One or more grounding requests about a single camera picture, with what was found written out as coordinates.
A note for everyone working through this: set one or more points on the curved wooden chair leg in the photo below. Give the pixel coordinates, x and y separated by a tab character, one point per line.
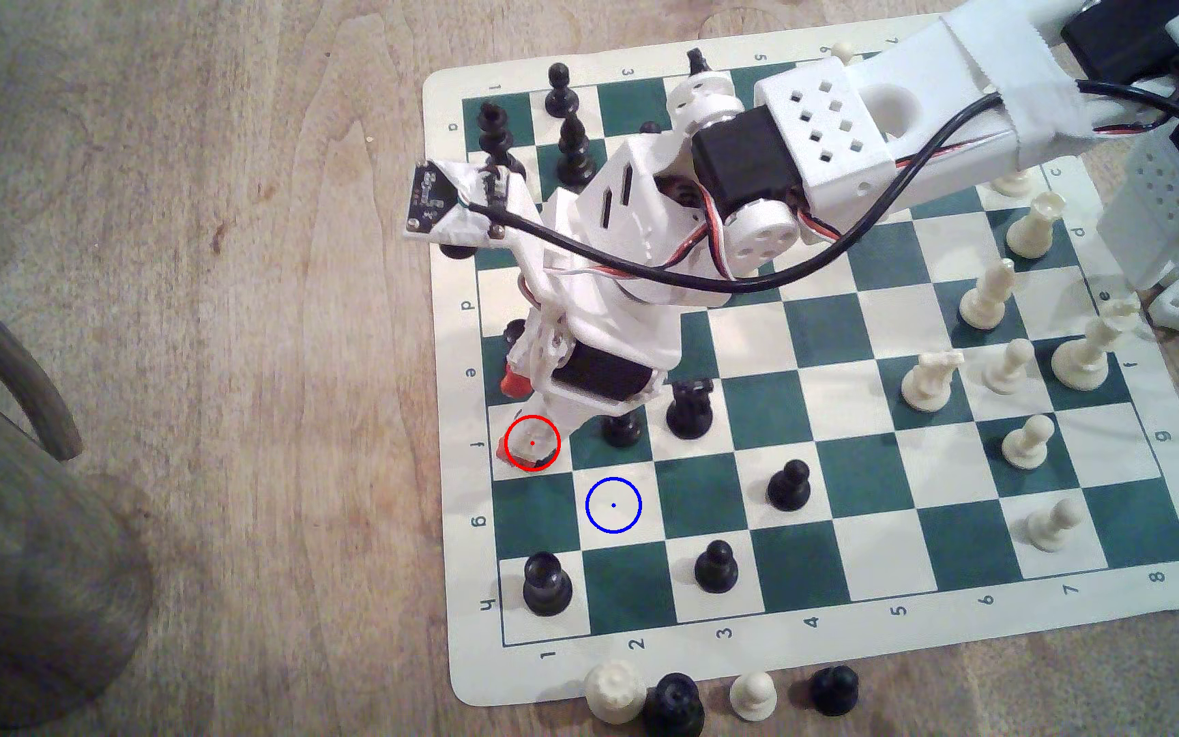
6	374

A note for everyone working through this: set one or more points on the black rook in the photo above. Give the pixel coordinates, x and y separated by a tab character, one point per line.
515	335
546	587
690	411

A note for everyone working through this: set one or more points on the small camera circuit board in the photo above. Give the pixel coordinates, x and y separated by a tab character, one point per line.
436	197

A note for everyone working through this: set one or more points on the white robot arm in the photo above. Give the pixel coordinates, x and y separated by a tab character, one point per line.
958	72

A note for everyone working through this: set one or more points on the white gripper, black motor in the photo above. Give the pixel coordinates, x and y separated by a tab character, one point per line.
600	377

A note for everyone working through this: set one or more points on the black bishop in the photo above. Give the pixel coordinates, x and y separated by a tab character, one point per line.
575	154

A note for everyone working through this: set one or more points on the white rook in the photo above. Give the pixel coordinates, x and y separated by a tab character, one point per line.
615	693

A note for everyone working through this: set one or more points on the white bishop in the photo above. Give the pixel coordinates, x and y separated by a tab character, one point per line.
989	299

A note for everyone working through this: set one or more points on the dark round furniture piece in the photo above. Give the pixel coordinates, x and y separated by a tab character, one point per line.
27	583

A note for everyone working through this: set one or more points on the black knight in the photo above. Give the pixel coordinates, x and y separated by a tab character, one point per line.
696	61

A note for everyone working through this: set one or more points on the white knight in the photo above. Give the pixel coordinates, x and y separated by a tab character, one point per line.
929	383

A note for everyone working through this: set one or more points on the white chess piece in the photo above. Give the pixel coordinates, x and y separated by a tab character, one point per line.
1012	185
1035	230

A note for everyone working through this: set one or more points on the white pawn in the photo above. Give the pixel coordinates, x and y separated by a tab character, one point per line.
842	51
1009	368
1028	444
1052	526
753	697

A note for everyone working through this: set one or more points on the green and white chess mat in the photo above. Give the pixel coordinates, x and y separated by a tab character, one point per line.
871	568

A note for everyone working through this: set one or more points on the black queen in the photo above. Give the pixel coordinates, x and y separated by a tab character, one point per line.
672	708

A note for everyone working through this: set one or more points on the white king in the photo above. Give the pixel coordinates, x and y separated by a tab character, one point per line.
1089	353

